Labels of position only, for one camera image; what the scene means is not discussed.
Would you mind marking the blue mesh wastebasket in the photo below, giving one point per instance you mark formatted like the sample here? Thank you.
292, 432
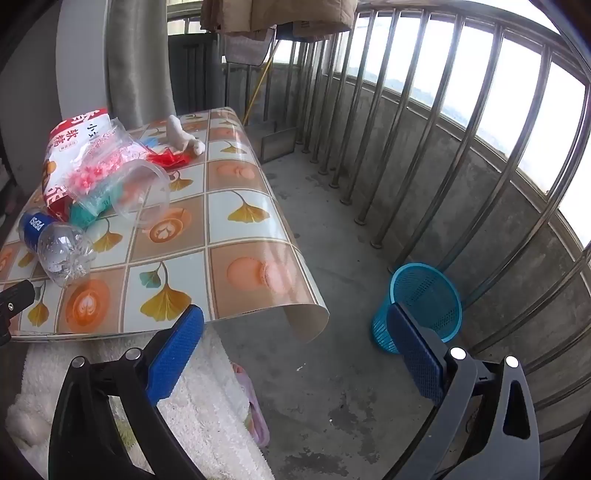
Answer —
429, 286

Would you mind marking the metal dustpan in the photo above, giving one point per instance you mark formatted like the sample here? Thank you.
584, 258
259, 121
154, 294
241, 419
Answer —
277, 145

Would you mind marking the steel balcony railing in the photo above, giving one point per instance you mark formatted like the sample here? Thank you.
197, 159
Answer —
401, 101

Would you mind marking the hanging pale cloth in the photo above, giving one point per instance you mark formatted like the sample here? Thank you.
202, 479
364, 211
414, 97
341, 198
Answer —
244, 48

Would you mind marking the white tissue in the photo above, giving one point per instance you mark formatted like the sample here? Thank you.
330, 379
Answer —
178, 131

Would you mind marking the ginkgo leaf patterned tablecloth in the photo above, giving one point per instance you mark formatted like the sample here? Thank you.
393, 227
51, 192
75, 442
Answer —
240, 240

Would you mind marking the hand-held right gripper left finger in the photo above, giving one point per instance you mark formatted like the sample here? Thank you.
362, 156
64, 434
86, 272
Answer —
178, 350

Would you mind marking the dark grey cabinet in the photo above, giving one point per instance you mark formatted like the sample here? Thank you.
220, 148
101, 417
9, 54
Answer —
191, 74

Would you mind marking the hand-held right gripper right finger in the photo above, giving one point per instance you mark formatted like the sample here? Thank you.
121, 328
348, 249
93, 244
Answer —
415, 355

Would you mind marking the clear plastic cup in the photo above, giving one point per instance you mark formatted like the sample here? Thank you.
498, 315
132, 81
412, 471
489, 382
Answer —
138, 194

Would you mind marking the red shiny wrapper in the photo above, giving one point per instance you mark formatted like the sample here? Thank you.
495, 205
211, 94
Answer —
168, 159

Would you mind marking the grey curtain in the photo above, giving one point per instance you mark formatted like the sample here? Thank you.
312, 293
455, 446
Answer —
138, 69

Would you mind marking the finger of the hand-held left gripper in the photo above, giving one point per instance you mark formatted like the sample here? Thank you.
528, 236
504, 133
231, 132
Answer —
16, 299

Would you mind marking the hanging dark garment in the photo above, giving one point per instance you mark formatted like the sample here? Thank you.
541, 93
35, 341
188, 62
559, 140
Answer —
314, 30

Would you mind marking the small blue wrapper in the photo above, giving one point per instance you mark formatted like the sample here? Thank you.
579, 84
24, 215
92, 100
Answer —
148, 140

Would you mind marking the clear pink printed plastic bag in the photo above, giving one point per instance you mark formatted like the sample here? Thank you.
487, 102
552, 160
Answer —
99, 173

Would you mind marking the clear bottle with blue label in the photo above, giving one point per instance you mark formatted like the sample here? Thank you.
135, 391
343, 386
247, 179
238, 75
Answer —
60, 251

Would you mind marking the red white snack bag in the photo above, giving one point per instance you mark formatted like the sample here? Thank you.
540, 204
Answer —
69, 138

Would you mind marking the pink slipper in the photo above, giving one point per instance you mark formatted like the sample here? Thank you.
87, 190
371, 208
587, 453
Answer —
258, 424

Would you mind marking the white fluffy blanket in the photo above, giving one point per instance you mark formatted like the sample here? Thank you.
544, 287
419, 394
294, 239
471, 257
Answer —
203, 415

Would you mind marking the hanging beige padded jacket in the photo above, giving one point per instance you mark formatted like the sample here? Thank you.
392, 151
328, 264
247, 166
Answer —
277, 14

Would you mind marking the teal plastic bag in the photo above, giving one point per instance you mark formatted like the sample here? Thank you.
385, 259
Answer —
85, 213

